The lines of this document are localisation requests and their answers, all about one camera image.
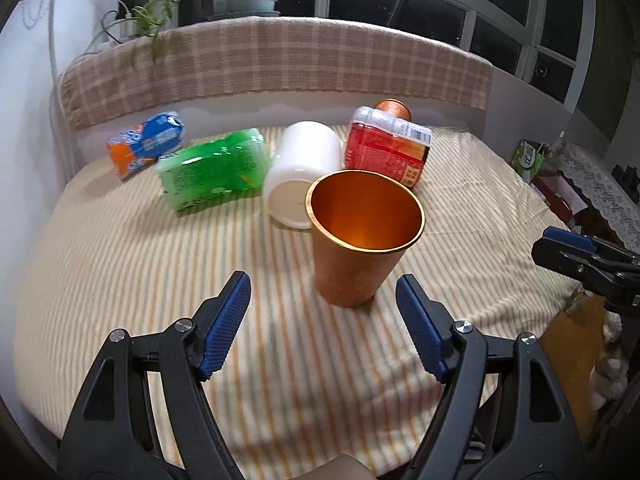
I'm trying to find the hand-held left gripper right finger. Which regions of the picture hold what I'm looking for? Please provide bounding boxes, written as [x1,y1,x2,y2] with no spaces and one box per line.
[395,274,587,480]

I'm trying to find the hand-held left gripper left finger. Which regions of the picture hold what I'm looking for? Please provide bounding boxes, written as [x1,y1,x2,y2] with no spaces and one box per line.
[59,270,252,480]

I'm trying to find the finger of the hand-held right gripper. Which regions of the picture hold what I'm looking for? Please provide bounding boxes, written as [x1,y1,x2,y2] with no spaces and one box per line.
[531,238,613,297]
[542,226,640,273]

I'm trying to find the white cup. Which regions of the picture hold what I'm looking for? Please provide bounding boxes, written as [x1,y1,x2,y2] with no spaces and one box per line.
[262,121,342,231]

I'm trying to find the orange metal cup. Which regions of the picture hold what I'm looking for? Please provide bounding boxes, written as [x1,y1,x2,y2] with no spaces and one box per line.
[305,170,426,308]
[374,98,412,122]

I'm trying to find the white lace cloth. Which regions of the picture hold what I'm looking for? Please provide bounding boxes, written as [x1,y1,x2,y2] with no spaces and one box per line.
[554,139,640,252]

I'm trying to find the beige fluffy toy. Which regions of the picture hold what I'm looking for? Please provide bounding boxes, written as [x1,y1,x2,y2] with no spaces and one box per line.
[589,310,632,412]

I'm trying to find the green tissue box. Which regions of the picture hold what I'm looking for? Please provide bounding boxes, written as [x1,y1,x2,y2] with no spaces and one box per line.
[510,139,547,186]

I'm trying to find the striped bed sheet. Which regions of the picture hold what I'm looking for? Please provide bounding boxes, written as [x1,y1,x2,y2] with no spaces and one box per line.
[14,124,596,477]

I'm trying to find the green snack packet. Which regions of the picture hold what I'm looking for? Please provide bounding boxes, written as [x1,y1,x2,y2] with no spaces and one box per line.
[156,128,267,212]

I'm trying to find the red snack packet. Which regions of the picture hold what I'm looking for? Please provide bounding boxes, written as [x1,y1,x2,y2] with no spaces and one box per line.
[341,106,434,190]

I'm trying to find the blue and orange snack packet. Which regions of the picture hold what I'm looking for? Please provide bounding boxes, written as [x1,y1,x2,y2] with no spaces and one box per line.
[106,111,187,182]

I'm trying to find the plaid blanket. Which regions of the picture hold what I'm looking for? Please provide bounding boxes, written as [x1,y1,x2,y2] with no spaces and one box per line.
[59,16,495,134]

